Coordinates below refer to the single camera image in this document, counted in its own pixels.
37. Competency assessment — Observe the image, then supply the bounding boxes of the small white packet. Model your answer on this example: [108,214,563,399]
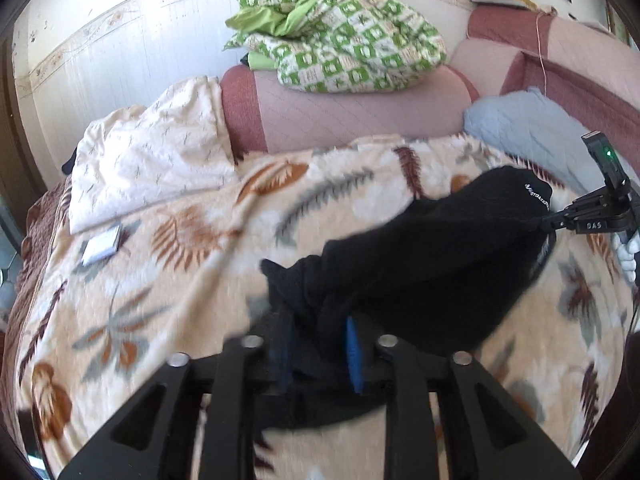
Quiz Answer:
[81,224,122,266]

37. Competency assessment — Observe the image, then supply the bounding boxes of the white gloved hand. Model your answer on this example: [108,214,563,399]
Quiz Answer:
[613,232,640,285]

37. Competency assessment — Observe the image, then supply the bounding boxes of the light blue quilted cloth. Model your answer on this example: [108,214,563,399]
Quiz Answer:
[462,86,640,201]

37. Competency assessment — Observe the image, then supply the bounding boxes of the cream floral pillow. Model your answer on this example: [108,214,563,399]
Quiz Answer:
[68,76,238,234]

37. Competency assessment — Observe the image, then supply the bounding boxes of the black pants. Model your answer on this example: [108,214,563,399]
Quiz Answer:
[257,166,552,429]

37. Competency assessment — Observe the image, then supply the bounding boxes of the pink quilted headboard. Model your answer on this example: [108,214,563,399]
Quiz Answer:
[221,6,639,168]

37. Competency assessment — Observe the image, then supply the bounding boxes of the green white patterned quilt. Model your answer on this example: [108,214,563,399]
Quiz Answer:
[226,0,448,93]

